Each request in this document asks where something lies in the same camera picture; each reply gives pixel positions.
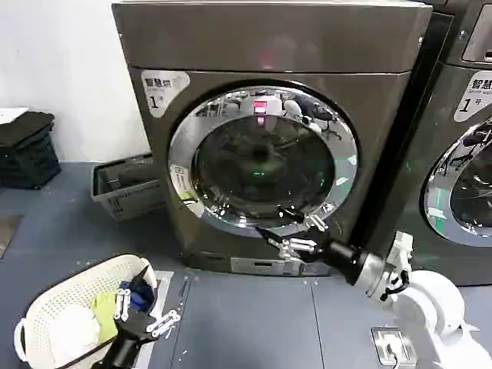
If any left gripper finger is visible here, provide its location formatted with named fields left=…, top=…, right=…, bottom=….
left=114, top=268, right=153, bottom=322
left=146, top=310, right=182, bottom=341

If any black floor socket cable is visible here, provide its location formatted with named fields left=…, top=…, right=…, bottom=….
left=385, top=337, right=404, bottom=369

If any round glass dryer door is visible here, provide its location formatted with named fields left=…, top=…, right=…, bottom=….
left=422, top=116, right=492, bottom=248
left=167, top=79, right=361, bottom=241

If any grey dryer with panel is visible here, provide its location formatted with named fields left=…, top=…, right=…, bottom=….
left=367, top=0, right=492, bottom=288

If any small white door sticker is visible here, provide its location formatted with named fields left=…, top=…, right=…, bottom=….
left=170, top=164, right=190, bottom=201

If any metal floor socket box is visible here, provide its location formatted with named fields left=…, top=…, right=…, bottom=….
left=370, top=325, right=417, bottom=366

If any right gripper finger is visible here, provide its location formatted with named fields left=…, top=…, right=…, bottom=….
left=276, top=206, right=331, bottom=233
left=254, top=226, right=321, bottom=261

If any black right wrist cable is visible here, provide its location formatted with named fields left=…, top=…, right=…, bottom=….
left=379, top=268, right=413, bottom=302

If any white flat board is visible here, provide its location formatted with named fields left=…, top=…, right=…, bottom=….
left=0, top=108, right=30, bottom=125

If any white numbered dryer label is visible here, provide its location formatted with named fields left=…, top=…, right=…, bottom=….
left=453, top=70, right=492, bottom=124
left=141, top=69, right=191, bottom=118

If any black folded cloth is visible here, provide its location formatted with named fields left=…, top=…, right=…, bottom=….
left=0, top=111, right=56, bottom=148

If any black plastic crate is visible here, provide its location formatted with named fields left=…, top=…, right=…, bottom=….
left=0, top=131, right=63, bottom=190

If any grey plastic basket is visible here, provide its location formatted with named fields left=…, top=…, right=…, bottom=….
left=91, top=152, right=169, bottom=222

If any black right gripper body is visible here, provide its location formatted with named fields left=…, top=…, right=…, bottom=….
left=296, top=229, right=367, bottom=287

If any white perforated laundry basket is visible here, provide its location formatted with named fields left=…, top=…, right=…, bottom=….
left=14, top=253, right=159, bottom=369

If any white cloth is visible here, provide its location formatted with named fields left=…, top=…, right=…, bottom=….
left=47, top=303, right=103, bottom=367

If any yellow-green cloth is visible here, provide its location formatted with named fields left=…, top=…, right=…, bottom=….
left=91, top=291, right=121, bottom=346

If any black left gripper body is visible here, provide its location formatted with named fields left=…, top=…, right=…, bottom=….
left=97, top=306, right=155, bottom=369

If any blue cloth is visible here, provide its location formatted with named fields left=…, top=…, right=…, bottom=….
left=118, top=279, right=156, bottom=314

